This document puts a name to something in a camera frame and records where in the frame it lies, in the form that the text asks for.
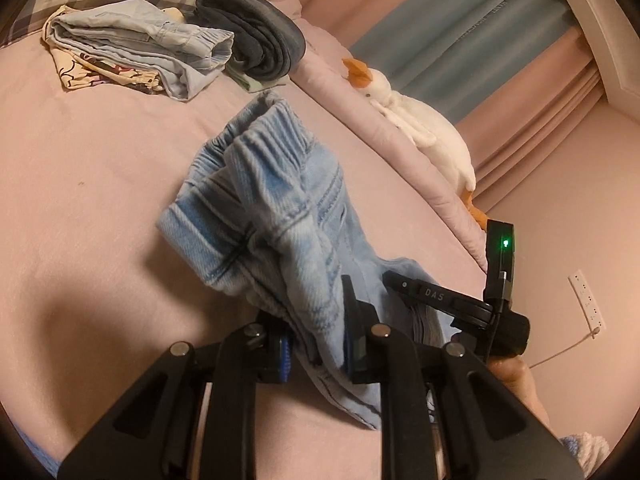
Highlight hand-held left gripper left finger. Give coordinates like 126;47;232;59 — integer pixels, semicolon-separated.
57;322;296;480

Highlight white wall socket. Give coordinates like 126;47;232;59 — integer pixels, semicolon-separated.
567;269;607;340

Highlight yellow printed cloth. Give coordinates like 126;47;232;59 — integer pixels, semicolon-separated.
50;5;166;93

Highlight light blue denim pants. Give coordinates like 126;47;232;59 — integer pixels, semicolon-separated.
159;91;453;431

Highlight white window frame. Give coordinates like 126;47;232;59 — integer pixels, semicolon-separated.
537;0;640;116

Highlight pink quilt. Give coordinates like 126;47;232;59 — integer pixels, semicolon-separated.
192;0;490;273

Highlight pink curtain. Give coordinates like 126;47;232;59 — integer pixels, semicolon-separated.
282;0;458;48
450;27;608;203

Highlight person's right hand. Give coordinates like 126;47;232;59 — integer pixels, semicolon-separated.
487;357;551;432

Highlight folded pale blue pants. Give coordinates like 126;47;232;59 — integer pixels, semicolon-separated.
47;0;236;101

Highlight blue curtain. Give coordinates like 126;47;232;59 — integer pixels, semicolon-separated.
345;0;583;126

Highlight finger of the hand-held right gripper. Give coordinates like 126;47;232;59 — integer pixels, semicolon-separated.
381;270;501;333

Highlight white goose plush toy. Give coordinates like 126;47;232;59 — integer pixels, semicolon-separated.
341;57;488;231

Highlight white cable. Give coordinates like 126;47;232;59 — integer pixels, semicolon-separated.
530;327;601;368

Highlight blue cloth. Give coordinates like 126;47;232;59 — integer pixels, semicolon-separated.
10;422;56;478

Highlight white fluffy cloth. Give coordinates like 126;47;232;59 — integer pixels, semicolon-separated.
575;432;612;467

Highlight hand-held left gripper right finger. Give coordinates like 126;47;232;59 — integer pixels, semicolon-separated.
340;275;583;480

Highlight folded dark denim jeans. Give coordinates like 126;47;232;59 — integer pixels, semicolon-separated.
187;0;307;82

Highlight folded green white cloth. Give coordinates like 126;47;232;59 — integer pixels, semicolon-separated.
227;65;288;93

